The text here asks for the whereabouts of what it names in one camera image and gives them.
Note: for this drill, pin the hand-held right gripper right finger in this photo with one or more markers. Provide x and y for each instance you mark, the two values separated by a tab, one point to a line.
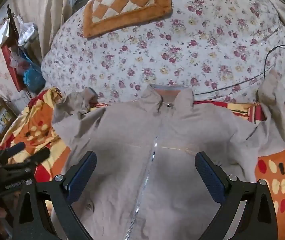
208	177

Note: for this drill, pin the orange red yellow blanket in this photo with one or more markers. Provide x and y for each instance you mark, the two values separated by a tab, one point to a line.
277	170

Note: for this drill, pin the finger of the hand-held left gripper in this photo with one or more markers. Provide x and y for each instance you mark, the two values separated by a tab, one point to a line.
15	148
38	156

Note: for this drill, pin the orange cloth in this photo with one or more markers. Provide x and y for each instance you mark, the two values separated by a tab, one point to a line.
137	15

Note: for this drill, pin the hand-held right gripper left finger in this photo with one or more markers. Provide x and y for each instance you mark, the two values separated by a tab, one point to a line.
82	175

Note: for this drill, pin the beige zip jacket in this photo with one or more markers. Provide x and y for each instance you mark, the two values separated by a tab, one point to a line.
132	130

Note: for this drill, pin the white paper bag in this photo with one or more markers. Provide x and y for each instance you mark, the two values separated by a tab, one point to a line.
3	35

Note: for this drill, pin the pink plastic bag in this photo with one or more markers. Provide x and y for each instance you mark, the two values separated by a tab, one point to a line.
18	61

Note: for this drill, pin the beige curtain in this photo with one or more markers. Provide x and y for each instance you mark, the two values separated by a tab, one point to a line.
50	10

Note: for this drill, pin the blue plastic bag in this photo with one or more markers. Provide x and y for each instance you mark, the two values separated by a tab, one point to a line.
33	77

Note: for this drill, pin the red wooden frame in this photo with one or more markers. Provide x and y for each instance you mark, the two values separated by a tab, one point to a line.
11	65

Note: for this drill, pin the floral quilt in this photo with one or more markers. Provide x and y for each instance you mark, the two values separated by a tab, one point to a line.
182	55

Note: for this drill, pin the framed picture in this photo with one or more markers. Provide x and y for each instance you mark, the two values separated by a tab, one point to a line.
1	118

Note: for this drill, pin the clear plastic bag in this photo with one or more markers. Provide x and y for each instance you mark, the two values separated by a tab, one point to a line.
27	32

